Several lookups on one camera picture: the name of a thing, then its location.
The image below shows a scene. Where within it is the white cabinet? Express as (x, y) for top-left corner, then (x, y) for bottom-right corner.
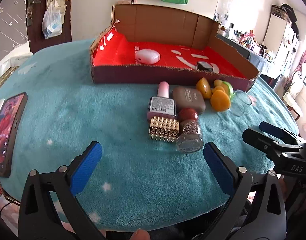
(263, 14), (299, 66)

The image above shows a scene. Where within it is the pink nail polish bottle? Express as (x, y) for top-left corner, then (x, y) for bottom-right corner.
(147, 81), (177, 121)

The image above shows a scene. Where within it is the orange peach half round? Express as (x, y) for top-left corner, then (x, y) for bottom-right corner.
(210, 90), (231, 112)

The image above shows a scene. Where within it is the brass door handle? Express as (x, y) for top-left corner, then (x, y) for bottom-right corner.
(26, 0), (41, 27)

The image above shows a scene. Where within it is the black silver perfume bottle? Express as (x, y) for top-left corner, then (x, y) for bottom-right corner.
(196, 61), (213, 72)

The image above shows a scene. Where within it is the red-lined cardboard box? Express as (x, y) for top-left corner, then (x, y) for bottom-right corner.
(90, 4), (260, 91)

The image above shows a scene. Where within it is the white earbud case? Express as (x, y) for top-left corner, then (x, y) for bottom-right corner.
(135, 49), (161, 64)

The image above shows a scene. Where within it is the white plastic bag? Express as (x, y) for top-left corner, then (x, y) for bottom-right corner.
(42, 4), (62, 40)

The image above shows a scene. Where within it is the wooden stool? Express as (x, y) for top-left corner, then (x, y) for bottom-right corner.
(283, 93), (302, 121)

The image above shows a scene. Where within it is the left hand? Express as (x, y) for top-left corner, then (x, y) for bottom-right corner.
(130, 229), (151, 240)

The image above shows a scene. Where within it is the black smartphone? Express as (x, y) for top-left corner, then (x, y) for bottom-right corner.
(0, 92), (28, 178)

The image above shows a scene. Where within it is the dark brown door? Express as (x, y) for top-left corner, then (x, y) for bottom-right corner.
(26, 0), (72, 53)

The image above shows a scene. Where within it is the cluttered side table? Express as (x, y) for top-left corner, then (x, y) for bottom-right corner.
(216, 29), (281, 82)

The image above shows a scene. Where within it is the orange peach half hollow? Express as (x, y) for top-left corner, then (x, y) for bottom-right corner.
(196, 77), (212, 99)

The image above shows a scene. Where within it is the green yellow toy figure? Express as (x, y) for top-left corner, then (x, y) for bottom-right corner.
(213, 80), (234, 99)

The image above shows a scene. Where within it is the brown eye shadow case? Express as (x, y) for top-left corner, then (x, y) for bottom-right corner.
(172, 86), (206, 114)

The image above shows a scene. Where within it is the clear glass cup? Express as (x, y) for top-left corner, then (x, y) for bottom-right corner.
(229, 89), (252, 117)

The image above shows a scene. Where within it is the gold studded block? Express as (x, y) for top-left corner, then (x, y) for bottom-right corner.
(148, 116), (180, 143)

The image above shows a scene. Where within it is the red-capped glitter bottle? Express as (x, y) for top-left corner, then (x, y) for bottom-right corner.
(176, 108), (204, 153)

